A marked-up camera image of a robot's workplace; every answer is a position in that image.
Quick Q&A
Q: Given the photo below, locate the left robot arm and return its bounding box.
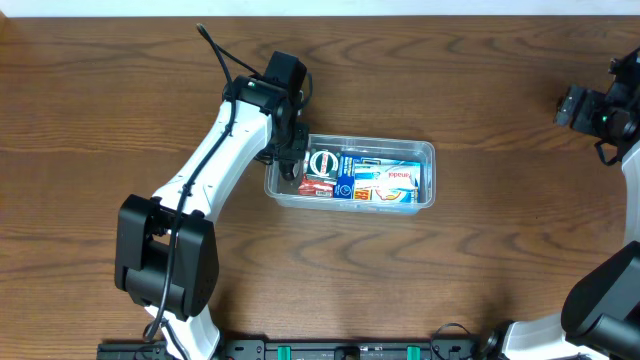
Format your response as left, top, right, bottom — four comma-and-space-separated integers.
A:
115, 52, 312, 359

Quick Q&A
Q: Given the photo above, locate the left black cable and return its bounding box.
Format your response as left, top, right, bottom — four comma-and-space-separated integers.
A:
142, 22, 315, 344

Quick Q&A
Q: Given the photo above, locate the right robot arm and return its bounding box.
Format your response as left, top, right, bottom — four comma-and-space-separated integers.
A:
483, 49, 639, 359

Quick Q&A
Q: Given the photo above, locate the dark bottle white cap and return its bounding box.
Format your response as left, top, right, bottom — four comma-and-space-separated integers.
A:
279, 161, 299, 182

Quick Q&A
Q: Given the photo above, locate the clear plastic container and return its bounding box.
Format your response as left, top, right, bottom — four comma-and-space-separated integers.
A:
265, 134, 435, 215

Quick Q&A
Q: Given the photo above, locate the black mounting rail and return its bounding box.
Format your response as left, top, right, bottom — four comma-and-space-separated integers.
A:
97, 337, 484, 360

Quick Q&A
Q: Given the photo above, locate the white Panadol box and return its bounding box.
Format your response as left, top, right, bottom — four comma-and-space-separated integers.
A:
353, 163, 420, 189

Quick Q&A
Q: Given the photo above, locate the blue Kool Fever box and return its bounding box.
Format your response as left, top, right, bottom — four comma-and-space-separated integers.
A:
333, 154, 421, 203

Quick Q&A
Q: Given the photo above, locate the red Panadol sachet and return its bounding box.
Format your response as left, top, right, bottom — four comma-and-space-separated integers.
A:
298, 176, 334, 198

